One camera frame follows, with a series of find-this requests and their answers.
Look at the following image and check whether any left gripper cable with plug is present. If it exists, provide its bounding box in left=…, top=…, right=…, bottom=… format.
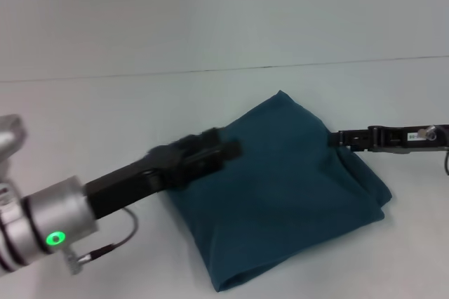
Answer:
left=65, top=207, right=140, bottom=276

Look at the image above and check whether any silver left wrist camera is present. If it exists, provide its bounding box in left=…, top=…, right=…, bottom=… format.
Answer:
left=0, top=113, right=29, bottom=187

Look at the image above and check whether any blue shirt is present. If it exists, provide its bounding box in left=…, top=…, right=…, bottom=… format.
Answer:
left=163, top=89, right=394, bottom=293

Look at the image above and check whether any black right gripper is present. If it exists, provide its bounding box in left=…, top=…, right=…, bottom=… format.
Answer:
left=328, top=124, right=449, bottom=155

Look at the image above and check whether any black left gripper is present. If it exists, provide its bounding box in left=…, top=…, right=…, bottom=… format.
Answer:
left=83, top=126, right=245, bottom=221

